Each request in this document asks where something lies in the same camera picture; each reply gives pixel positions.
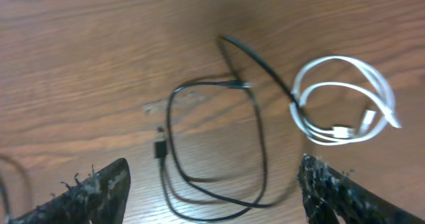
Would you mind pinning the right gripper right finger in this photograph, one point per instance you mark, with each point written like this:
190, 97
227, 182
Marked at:
329, 196

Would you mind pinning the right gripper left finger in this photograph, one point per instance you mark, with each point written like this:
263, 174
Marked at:
100, 199

